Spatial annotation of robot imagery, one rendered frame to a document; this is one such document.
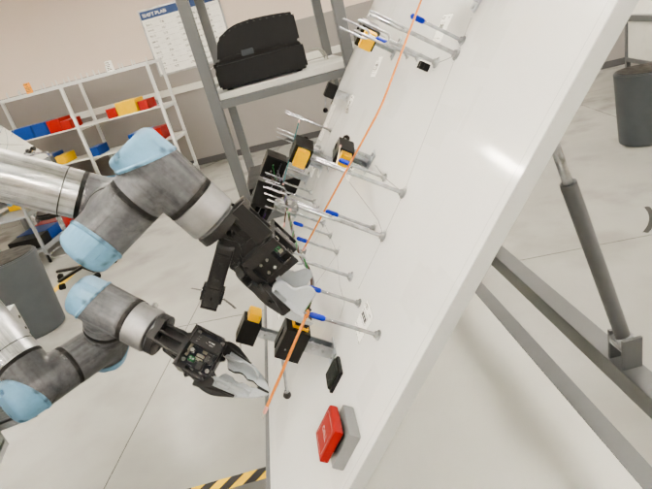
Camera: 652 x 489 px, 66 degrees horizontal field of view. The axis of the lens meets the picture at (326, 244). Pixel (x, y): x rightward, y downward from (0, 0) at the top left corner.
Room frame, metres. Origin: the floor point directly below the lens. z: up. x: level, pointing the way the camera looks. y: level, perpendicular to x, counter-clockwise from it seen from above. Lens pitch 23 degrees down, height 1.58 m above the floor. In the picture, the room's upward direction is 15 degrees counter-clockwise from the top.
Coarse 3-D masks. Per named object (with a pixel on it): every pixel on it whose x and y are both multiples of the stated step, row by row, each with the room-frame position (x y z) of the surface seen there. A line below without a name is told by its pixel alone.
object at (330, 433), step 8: (328, 408) 0.52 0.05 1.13; (336, 408) 0.51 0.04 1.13; (328, 416) 0.51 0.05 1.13; (336, 416) 0.50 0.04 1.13; (320, 424) 0.52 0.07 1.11; (328, 424) 0.50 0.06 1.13; (336, 424) 0.48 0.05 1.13; (320, 432) 0.51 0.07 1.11; (328, 432) 0.49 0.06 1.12; (336, 432) 0.47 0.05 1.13; (320, 440) 0.49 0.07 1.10; (328, 440) 0.47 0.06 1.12; (336, 440) 0.47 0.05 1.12; (320, 448) 0.48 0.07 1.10; (328, 448) 0.47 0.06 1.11; (336, 448) 0.48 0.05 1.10; (320, 456) 0.47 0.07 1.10; (328, 456) 0.47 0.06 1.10
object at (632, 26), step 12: (648, 0) 5.67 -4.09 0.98; (636, 12) 5.76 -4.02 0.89; (648, 12) 5.52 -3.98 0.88; (636, 24) 5.67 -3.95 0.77; (648, 24) 5.43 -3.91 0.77; (636, 36) 5.67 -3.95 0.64; (648, 36) 5.42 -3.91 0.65; (636, 48) 5.67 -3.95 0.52; (648, 48) 5.42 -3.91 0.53; (636, 60) 5.63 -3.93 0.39; (648, 60) 5.42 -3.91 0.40
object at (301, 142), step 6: (300, 138) 1.28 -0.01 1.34; (306, 138) 1.29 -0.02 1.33; (294, 144) 1.26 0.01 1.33; (300, 144) 1.24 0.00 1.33; (306, 144) 1.25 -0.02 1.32; (312, 144) 1.27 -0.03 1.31; (294, 150) 1.23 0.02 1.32; (312, 150) 1.23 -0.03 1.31; (312, 156) 1.28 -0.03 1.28; (318, 156) 1.28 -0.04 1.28; (324, 156) 1.26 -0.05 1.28
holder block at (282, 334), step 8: (288, 320) 0.69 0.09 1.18; (280, 328) 0.70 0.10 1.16; (288, 328) 0.66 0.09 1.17; (280, 336) 0.68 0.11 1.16; (288, 336) 0.66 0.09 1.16; (304, 336) 0.66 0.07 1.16; (280, 344) 0.66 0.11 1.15; (288, 344) 0.66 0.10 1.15; (296, 344) 0.66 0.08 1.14; (304, 344) 0.66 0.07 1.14; (280, 352) 0.66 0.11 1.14; (288, 352) 0.66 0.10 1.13; (296, 352) 0.66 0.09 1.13; (288, 360) 0.66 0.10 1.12; (296, 360) 0.66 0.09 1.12
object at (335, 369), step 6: (336, 360) 0.63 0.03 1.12; (330, 366) 0.64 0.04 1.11; (336, 366) 0.62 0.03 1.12; (330, 372) 0.63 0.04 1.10; (336, 372) 0.61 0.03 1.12; (330, 378) 0.61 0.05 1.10; (336, 378) 0.60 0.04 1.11; (330, 384) 0.61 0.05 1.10; (336, 384) 0.60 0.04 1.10; (330, 390) 0.61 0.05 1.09
